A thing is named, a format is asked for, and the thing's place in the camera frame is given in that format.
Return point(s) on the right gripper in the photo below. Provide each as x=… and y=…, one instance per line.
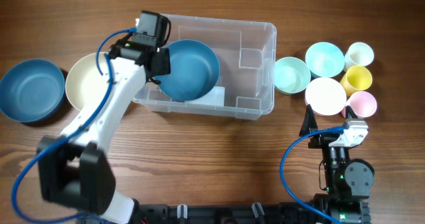
x=310, y=124

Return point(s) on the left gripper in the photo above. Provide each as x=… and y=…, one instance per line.
x=166, y=61

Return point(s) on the pink small bowl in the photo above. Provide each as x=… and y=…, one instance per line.
x=326, y=96

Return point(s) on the dark blue bowl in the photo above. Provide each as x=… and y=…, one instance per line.
x=195, y=70
x=32, y=91

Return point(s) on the mint green small bowl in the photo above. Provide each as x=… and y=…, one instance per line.
x=291, y=75

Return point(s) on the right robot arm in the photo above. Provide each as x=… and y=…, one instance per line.
x=347, y=181

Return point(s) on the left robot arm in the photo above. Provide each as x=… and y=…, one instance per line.
x=73, y=168

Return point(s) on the clear plastic storage container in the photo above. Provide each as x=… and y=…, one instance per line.
x=246, y=51

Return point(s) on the pink cup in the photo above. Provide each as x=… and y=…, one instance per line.
x=362, y=103

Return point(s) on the yellow cup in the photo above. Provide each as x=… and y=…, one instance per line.
x=357, y=78

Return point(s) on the light blue small bowl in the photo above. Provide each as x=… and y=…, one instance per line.
x=324, y=60

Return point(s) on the cream white cup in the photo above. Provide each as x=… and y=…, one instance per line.
x=358, y=54

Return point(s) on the white label sticker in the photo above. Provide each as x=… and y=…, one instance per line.
x=215, y=97

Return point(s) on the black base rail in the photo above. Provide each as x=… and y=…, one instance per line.
x=250, y=214

